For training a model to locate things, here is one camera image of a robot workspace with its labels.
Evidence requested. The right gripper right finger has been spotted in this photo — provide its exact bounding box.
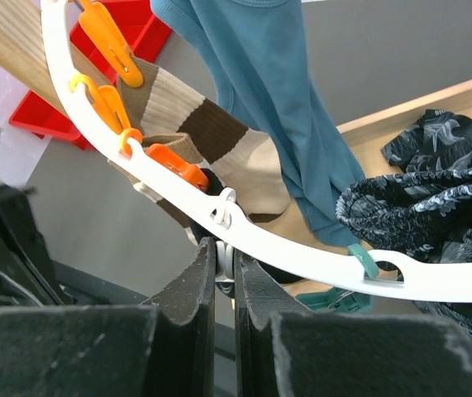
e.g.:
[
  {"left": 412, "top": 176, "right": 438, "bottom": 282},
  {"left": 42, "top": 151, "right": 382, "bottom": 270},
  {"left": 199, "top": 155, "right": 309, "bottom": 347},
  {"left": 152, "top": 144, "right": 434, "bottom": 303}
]
[{"left": 234, "top": 252, "right": 311, "bottom": 396}]

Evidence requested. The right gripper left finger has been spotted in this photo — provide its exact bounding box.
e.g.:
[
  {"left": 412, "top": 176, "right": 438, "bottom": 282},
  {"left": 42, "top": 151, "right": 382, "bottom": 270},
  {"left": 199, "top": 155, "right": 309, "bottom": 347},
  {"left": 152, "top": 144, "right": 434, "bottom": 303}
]
[{"left": 144, "top": 238, "right": 216, "bottom": 396}]

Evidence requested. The white grey clothespin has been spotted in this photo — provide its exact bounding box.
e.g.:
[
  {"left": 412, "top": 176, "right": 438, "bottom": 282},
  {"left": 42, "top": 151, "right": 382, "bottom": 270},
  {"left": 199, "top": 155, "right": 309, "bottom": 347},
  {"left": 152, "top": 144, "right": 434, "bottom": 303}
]
[{"left": 211, "top": 188, "right": 236, "bottom": 299}]

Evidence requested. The orange clothespin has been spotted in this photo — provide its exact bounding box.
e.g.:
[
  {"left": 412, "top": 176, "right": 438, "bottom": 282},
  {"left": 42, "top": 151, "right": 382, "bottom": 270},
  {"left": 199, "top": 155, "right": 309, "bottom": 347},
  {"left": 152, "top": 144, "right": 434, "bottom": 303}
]
[
  {"left": 69, "top": 74, "right": 131, "bottom": 135},
  {"left": 119, "top": 127, "right": 209, "bottom": 192},
  {"left": 79, "top": 0, "right": 144, "bottom": 88}
]

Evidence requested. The beige brown sock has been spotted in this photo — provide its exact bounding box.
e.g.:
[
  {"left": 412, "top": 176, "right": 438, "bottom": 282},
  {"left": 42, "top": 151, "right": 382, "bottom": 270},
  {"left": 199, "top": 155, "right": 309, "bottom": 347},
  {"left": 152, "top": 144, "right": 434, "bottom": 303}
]
[
  {"left": 117, "top": 58, "right": 290, "bottom": 222},
  {"left": 107, "top": 139, "right": 202, "bottom": 245}
]

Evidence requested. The white clip hanger frame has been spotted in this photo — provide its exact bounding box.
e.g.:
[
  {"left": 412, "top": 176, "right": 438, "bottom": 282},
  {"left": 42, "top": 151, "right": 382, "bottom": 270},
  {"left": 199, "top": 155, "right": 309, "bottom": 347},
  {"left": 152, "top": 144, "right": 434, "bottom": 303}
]
[{"left": 41, "top": 1, "right": 472, "bottom": 303}]

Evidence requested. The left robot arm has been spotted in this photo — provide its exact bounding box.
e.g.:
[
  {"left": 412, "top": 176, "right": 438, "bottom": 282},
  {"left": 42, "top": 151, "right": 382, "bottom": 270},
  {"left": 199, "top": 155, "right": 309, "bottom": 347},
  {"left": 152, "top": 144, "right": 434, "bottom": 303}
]
[{"left": 0, "top": 181, "right": 72, "bottom": 306}]

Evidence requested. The teal clothespin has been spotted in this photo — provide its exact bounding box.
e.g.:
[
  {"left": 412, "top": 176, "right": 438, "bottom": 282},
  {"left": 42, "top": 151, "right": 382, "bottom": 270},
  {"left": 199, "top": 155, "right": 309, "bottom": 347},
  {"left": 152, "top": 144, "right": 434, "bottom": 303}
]
[{"left": 295, "top": 243, "right": 381, "bottom": 313}]

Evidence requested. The dark patterned cloth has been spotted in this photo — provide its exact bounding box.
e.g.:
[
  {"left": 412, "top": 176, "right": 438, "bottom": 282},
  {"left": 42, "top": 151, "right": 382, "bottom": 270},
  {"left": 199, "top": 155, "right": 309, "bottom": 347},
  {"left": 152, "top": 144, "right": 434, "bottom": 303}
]
[{"left": 335, "top": 108, "right": 472, "bottom": 377}]

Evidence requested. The teal cloth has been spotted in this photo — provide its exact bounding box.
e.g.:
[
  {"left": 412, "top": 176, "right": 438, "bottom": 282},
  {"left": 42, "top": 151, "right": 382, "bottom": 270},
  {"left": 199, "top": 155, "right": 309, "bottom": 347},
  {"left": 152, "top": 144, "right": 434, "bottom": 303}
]
[{"left": 150, "top": 1, "right": 365, "bottom": 247}]

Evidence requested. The red plastic tray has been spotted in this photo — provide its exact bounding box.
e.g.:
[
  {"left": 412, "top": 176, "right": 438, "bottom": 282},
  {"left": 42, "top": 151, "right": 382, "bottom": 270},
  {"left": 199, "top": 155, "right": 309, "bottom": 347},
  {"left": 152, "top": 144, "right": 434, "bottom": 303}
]
[{"left": 9, "top": 0, "right": 172, "bottom": 151}]

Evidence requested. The wooden rack stand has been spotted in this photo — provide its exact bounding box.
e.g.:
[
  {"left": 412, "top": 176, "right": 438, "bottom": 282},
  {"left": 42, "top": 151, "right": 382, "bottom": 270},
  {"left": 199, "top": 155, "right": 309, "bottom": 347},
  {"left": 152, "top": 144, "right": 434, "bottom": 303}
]
[{"left": 0, "top": 1, "right": 472, "bottom": 175}]

